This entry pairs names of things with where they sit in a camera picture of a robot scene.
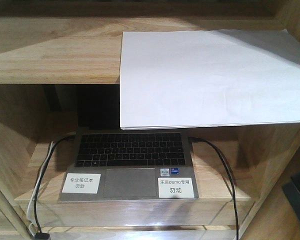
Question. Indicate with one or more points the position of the white paper sheets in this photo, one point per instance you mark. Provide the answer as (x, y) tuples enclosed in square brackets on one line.
[(188, 79)]

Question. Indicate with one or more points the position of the white label left sticker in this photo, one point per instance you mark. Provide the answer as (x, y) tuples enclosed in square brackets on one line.
[(81, 183)]

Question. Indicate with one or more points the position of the white label sticker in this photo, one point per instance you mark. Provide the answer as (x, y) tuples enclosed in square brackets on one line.
[(175, 188), (81, 183)]

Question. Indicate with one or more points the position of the black usb hub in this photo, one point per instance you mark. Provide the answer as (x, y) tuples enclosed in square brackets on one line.
[(42, 236)]

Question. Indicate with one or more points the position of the silver laptop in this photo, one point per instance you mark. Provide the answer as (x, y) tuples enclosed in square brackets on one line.
[(130, 162)]

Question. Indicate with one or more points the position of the white label right sticker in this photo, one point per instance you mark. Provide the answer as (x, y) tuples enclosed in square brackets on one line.
[(175, 188)]

